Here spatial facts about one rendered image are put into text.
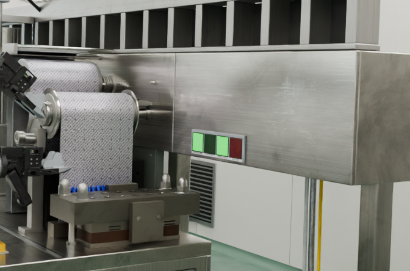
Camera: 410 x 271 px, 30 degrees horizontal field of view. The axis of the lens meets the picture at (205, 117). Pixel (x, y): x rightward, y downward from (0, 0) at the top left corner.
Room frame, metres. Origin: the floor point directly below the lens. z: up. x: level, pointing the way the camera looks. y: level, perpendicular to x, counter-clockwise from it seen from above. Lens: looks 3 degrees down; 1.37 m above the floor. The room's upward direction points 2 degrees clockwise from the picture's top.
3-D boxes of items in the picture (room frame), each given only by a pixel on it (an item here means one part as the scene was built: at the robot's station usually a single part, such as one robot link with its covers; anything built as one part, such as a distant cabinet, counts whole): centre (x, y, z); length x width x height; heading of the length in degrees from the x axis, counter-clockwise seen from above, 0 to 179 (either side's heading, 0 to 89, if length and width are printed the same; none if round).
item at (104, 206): (2.18, 0.22, 1.00); 0.40 x 0.16 x 0.06; 124
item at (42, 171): (2.13, 0.45, 1.09); 0.09 x 0.05 x 0.02; 123
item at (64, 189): (2.12, 0.39, 1.05); 0.04 x 0.04 x 0.04
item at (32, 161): (2.12, 0.51, 1.12); 0.12 x 0.08 x 0.09; 124
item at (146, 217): (2.11, 0.15, 0.97); 0.10 x 0.03 x 0.11; 124
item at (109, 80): (2.60, 0.35, 1.34); 0.07 x 0.07 x 0.07; 34
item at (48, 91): (2.23, 0.45, 1.25); 0.15 x 0.01 x 0.15; 34
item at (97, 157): (2.25, 0.32, 1.11); 0.23 x 0.01 x 0.18; 124
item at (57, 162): (2.16, 0.41, 1.11); 0.09 x 0.03 x 0.06; 123
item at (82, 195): (2.05, 0.32, 1.05); 0.04 x 0.04 x 0.04
